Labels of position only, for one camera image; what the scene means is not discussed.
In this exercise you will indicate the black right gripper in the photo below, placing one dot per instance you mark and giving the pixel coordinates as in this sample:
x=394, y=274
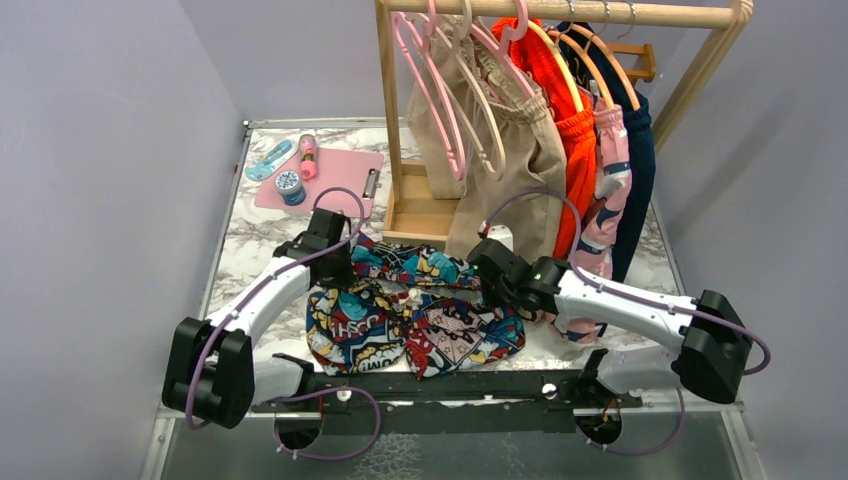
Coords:
x=490, y=298

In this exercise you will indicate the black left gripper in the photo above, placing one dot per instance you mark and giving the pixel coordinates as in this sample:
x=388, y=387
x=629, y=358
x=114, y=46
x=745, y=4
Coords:
x=346, y=278

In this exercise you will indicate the comic print shorts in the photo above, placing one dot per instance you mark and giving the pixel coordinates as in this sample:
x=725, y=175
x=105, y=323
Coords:
x=411, y=302

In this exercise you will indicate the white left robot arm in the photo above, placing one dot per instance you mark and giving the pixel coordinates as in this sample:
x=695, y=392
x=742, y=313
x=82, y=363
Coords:
x=212, y=375

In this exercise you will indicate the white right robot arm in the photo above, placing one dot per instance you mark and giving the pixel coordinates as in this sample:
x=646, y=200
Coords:
x=700, y=344

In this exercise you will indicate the pink patterned shorts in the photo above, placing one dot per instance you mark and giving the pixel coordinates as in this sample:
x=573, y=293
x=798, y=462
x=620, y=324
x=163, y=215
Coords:
x=598, y=178

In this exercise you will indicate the beige shorts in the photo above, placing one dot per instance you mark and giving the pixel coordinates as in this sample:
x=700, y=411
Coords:
x=471, y=208

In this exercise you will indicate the cream plastic hanger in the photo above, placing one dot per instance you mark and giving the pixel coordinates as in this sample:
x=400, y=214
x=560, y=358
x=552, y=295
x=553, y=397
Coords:
x=493, y=159

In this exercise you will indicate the orange shorts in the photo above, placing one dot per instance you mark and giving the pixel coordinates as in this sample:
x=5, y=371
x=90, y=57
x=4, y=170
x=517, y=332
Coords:
x=549, y=142

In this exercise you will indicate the pink hanger with shorts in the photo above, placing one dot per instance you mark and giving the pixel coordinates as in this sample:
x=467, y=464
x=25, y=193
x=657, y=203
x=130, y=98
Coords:
x=500, y=47

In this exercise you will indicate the navy shorts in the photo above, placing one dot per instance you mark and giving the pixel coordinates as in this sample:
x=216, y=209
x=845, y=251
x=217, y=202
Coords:
x=643, y=168

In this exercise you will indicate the wooden hanger front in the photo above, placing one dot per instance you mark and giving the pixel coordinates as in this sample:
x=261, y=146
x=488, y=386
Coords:
x=551, y=70

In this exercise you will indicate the wooden hanger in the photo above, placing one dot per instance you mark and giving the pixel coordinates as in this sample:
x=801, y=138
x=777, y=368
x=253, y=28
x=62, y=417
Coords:
x=589, y=57
x=551, y=70

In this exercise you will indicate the wooden hanger back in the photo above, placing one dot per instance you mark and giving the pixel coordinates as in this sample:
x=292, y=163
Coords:
x=589, y=57

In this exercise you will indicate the pink plastic hanger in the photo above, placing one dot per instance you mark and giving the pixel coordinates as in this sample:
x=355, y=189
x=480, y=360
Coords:
x=430, y=99

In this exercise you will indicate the wooden clothes rack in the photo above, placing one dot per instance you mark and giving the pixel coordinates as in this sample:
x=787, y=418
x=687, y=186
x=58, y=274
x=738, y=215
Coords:
x=414, y=216

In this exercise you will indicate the blue lidded jar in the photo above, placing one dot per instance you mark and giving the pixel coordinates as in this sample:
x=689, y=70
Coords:
x=289, y=186

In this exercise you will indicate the pink clipboard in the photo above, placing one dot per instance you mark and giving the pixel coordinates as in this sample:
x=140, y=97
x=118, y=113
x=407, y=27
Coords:
x=356, y=171

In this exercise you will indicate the light blue flat case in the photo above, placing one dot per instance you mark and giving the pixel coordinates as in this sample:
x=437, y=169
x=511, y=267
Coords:
x=265, y=165

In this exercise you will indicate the pink glue stick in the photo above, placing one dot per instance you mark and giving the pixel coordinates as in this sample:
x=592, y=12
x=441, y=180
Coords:
x=308, y=151

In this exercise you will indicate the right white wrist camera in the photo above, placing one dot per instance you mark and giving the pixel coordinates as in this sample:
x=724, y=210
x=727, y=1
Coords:
x=500, y=233

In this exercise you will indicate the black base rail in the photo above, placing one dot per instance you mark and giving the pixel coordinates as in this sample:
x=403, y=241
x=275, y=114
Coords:
x=545, y=401

